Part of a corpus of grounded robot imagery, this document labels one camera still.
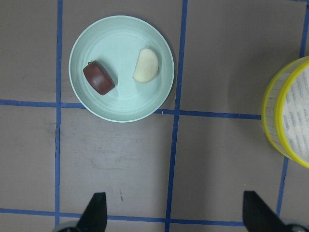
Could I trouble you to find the yellow steamer basket middle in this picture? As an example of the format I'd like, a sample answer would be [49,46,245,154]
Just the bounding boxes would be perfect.
[261,57,309,167]

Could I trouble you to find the white bun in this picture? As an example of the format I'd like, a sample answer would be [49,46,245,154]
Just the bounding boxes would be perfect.
[133,48,159,83]

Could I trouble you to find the light green plate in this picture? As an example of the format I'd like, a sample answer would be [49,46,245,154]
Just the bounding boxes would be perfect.
[69,15,175,123]

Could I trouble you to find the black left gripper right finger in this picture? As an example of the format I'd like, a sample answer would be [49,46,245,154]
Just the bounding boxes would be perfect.
[243,191,290,232]

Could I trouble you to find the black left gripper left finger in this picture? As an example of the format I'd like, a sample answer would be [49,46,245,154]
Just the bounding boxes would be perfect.
[76,192,107,232]

